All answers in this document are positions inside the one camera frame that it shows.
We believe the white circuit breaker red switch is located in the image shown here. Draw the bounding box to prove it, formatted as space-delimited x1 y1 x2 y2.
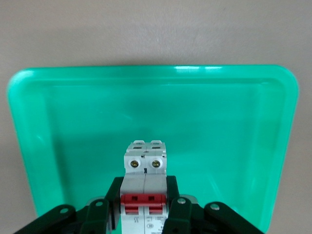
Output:
118 139 171 234

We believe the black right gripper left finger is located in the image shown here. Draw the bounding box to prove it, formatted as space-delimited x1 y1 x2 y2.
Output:
14 177 124 234

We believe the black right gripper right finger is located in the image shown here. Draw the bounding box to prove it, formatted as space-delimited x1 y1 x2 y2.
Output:
162 175 263 234

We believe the green plastic tray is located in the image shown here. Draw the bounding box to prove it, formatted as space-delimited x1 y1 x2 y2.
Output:
6 64 299 233

